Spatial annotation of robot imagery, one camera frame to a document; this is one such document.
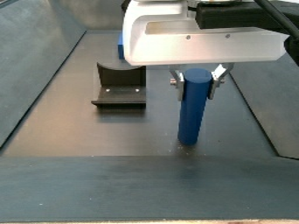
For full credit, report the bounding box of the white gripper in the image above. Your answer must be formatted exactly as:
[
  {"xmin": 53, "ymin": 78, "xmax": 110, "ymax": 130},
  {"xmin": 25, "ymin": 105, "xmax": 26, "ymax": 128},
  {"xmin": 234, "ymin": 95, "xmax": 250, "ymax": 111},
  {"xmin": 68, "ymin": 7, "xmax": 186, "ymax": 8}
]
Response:
[{"xmin": 122, "ymin": 0, "xmax": 286, "ymax": 102}]

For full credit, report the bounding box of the black cable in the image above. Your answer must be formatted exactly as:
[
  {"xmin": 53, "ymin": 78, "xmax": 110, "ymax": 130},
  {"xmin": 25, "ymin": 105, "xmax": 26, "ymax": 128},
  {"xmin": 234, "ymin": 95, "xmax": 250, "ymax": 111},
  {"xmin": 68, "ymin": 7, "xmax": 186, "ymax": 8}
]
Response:
[{"xmin": 253, "ymin": 0, "xmax": 299, "ymax": 67}]

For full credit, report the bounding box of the blue round cylinder peg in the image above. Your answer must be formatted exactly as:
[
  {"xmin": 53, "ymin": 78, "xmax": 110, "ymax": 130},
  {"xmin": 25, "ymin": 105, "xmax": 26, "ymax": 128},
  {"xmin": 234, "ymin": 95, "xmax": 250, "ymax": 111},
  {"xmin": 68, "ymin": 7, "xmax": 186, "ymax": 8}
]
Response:
[{"xmin": 177, "ymin": 68, "xmax": 210, "ymax": 145}]

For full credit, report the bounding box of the blue peg board base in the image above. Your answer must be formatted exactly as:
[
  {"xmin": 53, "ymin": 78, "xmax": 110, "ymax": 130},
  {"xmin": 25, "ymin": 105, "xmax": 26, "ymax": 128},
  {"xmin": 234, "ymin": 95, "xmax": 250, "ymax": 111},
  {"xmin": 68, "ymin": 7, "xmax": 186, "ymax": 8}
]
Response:
[{"xmin": 117, "ymin": 32, "xmax": 125, "ymax": 60}]

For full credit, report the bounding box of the black curved holder bracket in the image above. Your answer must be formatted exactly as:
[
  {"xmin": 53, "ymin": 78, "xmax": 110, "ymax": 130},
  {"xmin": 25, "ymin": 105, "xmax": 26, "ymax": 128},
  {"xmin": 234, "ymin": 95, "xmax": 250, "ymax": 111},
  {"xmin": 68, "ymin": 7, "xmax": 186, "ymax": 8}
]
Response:
[{"xmin": 90, "ymin": 63, "xmax": 145, "ymax": 109}]

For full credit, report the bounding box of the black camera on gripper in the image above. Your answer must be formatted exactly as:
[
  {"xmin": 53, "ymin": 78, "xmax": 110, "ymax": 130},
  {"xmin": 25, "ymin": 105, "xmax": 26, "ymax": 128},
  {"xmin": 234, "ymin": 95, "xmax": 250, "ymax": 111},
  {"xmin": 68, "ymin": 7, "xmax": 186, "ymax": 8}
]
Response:
[{"xmin": 194, "ymin": 1, "xmax": 299, "ymax": 34}]

